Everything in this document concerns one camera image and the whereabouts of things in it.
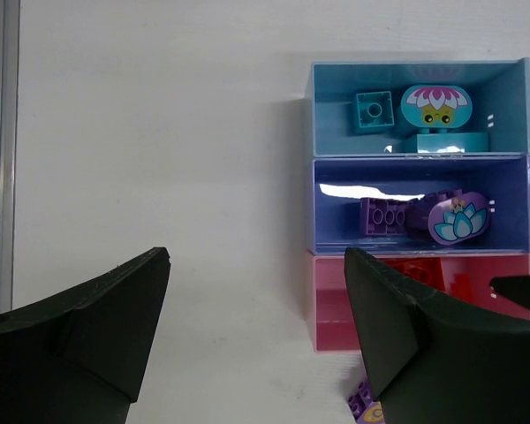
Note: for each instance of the purple lego brick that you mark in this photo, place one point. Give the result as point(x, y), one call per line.
point(381, 217)

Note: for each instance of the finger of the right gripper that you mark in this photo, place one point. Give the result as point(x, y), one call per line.
point(513, 288)

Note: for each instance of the teal square lego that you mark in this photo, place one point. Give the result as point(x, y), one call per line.
point(372, 112)

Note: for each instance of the purple container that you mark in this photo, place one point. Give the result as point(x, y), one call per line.
point(336, 186)

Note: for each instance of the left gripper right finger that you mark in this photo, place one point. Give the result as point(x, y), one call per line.
point(432, 358)

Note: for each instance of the teal flower face lego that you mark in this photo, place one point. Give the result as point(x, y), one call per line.
point(430, 119)

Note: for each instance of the purple butterfly lego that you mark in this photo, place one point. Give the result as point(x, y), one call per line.
point(364, 409)

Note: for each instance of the blue container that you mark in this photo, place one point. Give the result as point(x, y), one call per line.
point(500, 93)

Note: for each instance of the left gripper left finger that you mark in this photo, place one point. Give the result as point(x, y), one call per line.
point(80, 356)

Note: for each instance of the red slope lego brick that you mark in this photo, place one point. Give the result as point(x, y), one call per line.
point(428, 271)

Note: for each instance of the purple lotus lego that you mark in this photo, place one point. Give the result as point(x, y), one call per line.
point(448, 217)

